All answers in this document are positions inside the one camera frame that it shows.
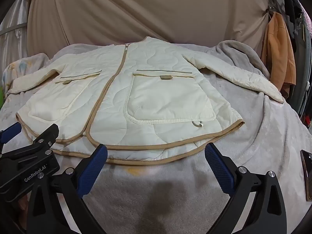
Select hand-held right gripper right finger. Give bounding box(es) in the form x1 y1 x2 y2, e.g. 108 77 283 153
205 143 287 234

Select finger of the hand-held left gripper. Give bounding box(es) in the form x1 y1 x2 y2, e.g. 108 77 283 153
32 124 60 150
0 122 22 154

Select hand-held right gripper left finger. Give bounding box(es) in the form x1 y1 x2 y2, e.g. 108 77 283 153
26 144 108 234

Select cream quilted jacket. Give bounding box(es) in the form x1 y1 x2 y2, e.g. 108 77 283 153
8 36 285 164

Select dark hanging clothes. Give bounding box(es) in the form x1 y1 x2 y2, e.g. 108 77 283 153
283 0 312 128

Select grey floral blanket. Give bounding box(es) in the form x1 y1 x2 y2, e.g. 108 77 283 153
0 40 312 234

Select white sheer curtain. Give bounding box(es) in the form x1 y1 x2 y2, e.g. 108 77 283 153
0 0 33 65

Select smartphone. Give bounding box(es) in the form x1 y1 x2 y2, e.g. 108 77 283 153
300 149 312 200

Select orange hanging garment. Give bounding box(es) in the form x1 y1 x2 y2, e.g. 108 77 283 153
261 12 297 98

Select beige curtain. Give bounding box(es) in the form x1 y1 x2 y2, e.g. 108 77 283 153
27 0 271 54

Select grey metal rail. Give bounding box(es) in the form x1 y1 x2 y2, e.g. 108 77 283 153
0 22 27 36

